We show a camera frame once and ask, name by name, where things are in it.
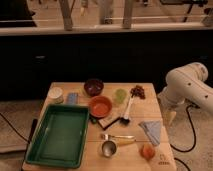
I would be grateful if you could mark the brown dried fruit pile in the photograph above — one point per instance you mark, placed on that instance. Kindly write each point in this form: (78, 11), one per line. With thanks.
(138, 91)

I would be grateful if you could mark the white cup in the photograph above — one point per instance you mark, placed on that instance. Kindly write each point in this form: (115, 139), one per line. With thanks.
(55, 95)

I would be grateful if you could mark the blue folded cloth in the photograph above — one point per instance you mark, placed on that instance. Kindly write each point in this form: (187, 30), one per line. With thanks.
(153, 131)

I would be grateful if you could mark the orange bowl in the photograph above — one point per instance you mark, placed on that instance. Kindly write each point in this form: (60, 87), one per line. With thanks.
(100, 106)

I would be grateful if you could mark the green plastic tray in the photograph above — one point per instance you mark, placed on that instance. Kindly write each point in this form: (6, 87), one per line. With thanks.
(60, 137)

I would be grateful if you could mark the metal measuring cup yellow handle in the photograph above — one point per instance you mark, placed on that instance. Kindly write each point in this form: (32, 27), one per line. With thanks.
(109, 147)

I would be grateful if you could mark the dark maroon bowl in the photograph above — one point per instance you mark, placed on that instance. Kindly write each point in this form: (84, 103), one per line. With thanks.
(93, 87)

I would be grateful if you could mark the orange apple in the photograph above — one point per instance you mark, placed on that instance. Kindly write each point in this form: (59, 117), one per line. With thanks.
(147, 151)

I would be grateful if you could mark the green plastic cup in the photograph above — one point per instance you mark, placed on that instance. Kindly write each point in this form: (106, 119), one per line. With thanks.
(120, 95)

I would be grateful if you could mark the black edged wooden block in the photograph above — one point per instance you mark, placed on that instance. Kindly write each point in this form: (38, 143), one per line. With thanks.
(108, 121)

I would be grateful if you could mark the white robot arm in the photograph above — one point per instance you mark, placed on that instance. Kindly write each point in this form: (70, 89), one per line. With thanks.
(185, 83)

